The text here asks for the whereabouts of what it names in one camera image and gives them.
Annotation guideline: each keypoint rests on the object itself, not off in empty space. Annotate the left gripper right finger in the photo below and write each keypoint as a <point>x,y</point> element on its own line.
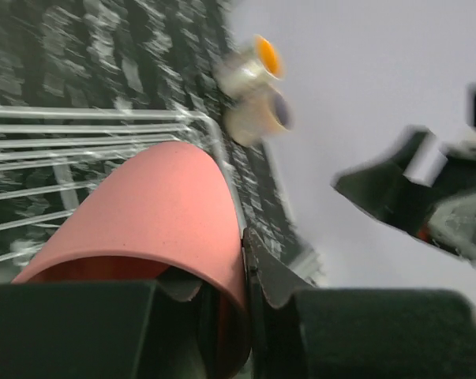
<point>301,331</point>

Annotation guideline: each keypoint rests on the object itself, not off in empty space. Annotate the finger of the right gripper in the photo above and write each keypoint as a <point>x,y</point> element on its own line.
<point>382,190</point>

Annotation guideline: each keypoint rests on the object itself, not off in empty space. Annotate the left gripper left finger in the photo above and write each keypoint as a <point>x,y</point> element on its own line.
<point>101,329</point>

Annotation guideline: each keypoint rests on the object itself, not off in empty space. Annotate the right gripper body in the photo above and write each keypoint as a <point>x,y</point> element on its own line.
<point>444,213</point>

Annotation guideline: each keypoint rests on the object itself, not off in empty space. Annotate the matte pink cup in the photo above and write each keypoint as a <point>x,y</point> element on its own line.
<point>167,207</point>

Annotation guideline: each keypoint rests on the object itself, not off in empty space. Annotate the iridescent pink mug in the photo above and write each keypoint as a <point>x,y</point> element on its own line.
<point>262,113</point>

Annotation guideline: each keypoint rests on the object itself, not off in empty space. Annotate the white patterned mug orange inside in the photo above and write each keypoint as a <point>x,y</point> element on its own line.
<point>249,67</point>

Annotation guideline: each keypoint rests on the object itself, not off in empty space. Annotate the white wire dish rack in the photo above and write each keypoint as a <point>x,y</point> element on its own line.
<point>51,159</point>

